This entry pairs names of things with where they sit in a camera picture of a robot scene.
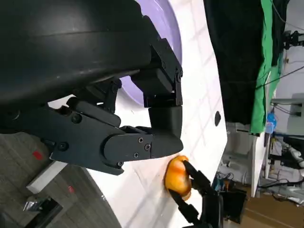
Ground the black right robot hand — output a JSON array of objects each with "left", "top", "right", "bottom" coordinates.
[{"left": 170, "top": 160, "right": 224, "bottom": 228}]

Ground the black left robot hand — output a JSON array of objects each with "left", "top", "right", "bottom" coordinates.
[{"left": 0, "top": 0, "right": 184, "bottom": 176}]

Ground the orange white toy bread roll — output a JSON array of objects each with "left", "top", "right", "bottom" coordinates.
[{"left": 164, "top": 155, "right": 192, "bottom": 202}]

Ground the black box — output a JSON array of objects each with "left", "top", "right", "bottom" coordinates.
[{"left": 219, "top": 189, "right": 248, "bottom": 224}]

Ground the white table side panel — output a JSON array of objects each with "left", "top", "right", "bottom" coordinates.
[{"left": 250, "top": 132, "right": 272, "bottom": 198}]

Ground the lilac plate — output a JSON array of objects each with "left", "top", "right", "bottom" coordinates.
[{"left": 118, "top": 0, "right": 183, "bottom": 112}]

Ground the blue plastic object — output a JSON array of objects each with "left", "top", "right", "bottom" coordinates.
[{"left": 266, "top": 112, "right": 278, "bottom": 134}]

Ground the white metal beam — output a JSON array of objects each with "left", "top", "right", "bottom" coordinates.
[{"left": 26, "top": 162, "right": 69, "bottom": 195}]

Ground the green cloth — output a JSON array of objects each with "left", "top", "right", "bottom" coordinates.
[{"left": 249, "top": 0, "right": 285, "bottom": 137}]

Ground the grey white desk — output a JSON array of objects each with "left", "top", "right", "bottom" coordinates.
[{"left": 270, "top": 93, "right": 304, "bottom": 119}]

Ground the crumpled silver foil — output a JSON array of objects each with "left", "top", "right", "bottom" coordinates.
[{"left": 22, "top": 199, "right": 63, "bottom": 214}]

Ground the black backdrop cloth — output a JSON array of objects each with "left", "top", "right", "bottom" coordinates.
[{"left": 203, "top": 0, "right": 290, "bottom": 126}]

